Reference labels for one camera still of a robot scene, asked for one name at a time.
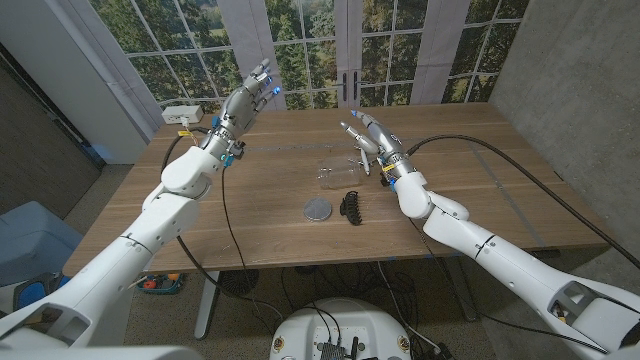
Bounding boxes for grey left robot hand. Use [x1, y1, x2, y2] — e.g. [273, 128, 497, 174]
[217, 58, 282, 140]

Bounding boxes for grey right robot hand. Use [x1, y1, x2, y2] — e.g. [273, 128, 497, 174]
[339, 109, 409, 164]

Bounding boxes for clear glass jar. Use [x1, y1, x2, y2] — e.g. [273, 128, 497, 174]
[317, 155, 364, 190]

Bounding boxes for grey round jar lid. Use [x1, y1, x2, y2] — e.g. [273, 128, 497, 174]
[303, 196, 333, 223]

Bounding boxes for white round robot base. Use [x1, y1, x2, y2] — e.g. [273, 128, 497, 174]
[269, 298, 414, 360]

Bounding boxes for black hair clip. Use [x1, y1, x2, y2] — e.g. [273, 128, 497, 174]
[338, 190, 363, 226]

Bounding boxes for white power strip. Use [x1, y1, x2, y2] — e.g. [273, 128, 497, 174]
[161, 104, 205, 125]

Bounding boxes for printed window backdrop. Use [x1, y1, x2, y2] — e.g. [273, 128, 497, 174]
[44, 0, 531, 114]

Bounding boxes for black round fan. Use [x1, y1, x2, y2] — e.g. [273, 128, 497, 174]
[218, 268, 260, 299]

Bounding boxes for basket of colourful toys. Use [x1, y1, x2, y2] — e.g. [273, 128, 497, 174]
[135, 272, 184, 296]

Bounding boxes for white table leg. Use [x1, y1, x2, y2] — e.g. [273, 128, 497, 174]
[193, 271, 221, 341]

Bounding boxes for grey blue storage box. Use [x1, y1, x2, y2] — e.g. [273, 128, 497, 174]
[0, 200, 84, 289]

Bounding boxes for blue and black pad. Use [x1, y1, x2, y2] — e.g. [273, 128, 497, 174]
[12, 272, 71, 314]

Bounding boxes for white robot torso edge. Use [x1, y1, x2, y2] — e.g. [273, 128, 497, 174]
[0, 345, 204, 360]

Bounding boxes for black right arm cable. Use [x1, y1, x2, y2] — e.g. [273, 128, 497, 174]
[405, 133, 640, 271]

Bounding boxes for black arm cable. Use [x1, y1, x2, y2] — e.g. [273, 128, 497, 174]
[405, 133, 640, 271]
[160, 126, 286, 321]

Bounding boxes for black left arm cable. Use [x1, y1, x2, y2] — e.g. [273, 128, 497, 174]
[160, 126, 286, 321]

